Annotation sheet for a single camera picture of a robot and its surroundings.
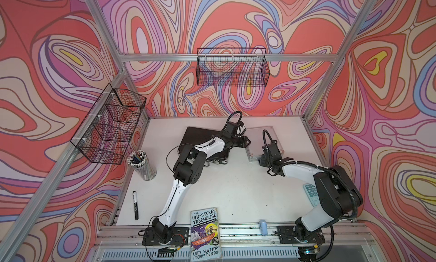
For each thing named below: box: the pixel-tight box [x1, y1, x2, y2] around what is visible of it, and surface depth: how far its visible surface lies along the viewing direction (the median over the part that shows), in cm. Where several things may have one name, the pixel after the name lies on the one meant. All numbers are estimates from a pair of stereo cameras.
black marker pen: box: [132, 190, 140, 221], surface depth 84 cm
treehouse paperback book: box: [190, 206, 222, 262], surface depth 73 cm
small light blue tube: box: [258, 219, 269, 236], surface depth 75 cm
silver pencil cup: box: [126, 149, 158, 181], surface depth 82 cm
